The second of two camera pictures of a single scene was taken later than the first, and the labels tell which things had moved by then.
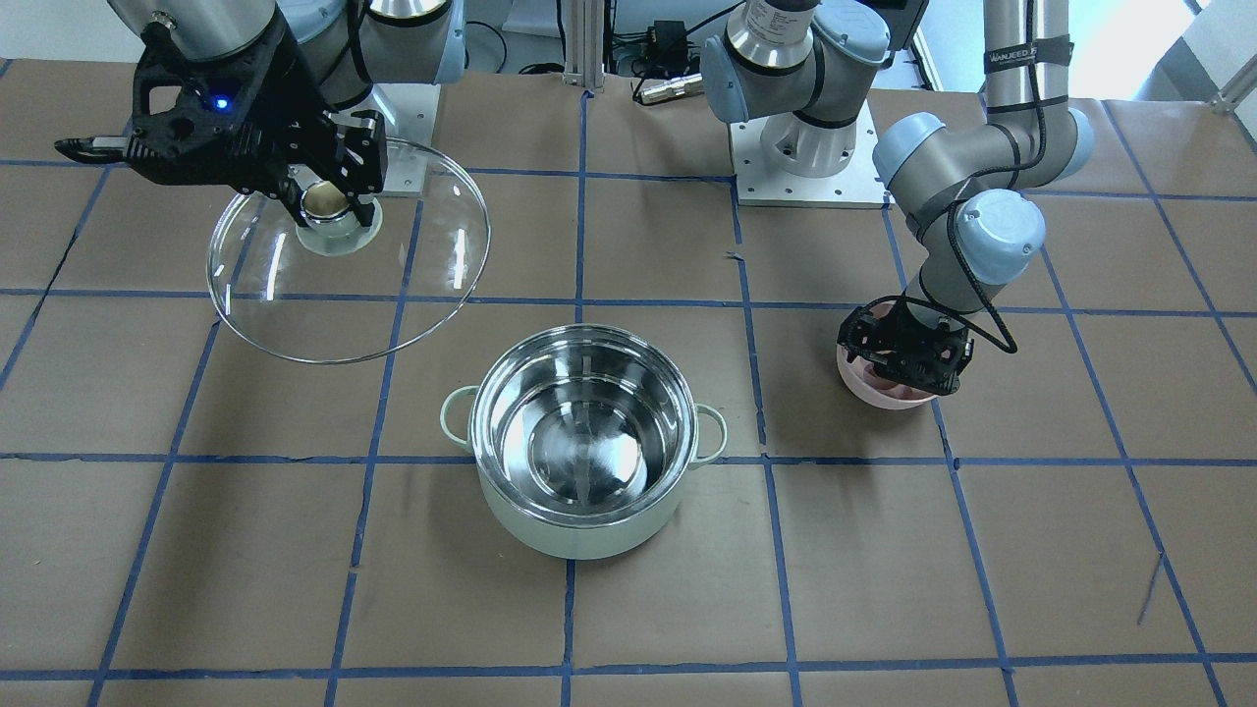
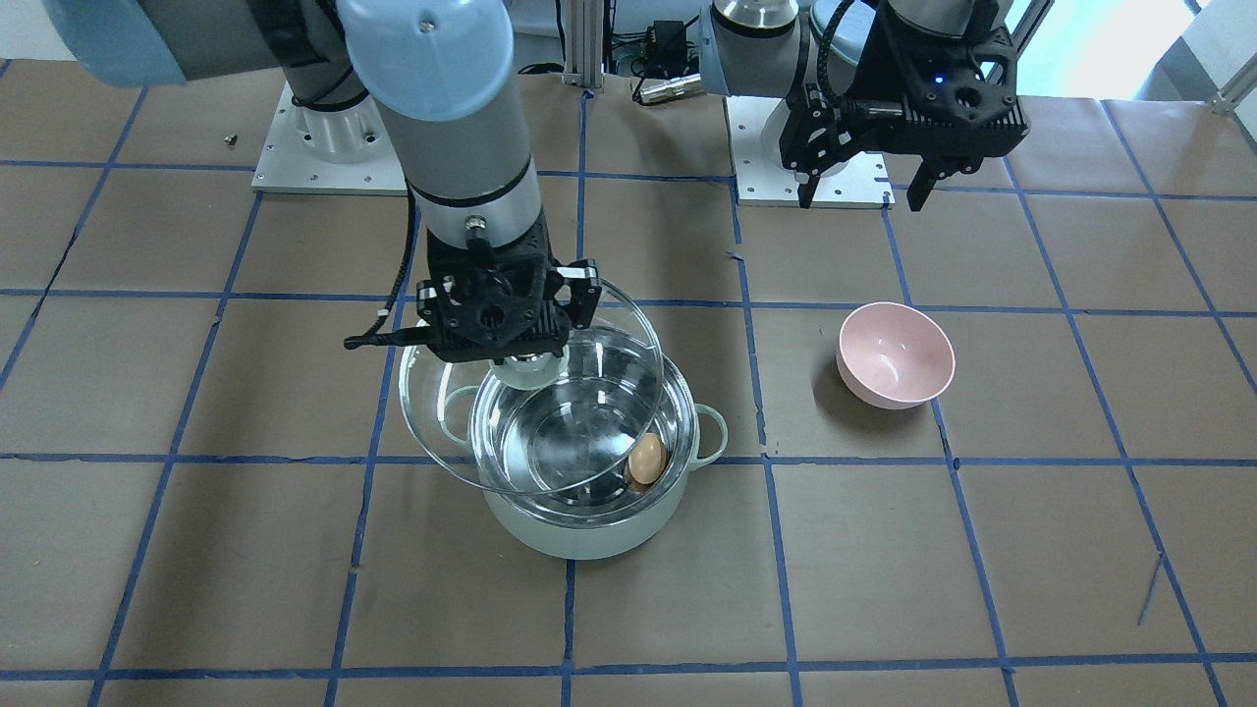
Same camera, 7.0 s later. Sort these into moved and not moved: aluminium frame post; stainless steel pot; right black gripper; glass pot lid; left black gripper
Moved: left black gripper; glass pot lid; right black gripper
Not moved: aluminium frame post; stainless steel pot
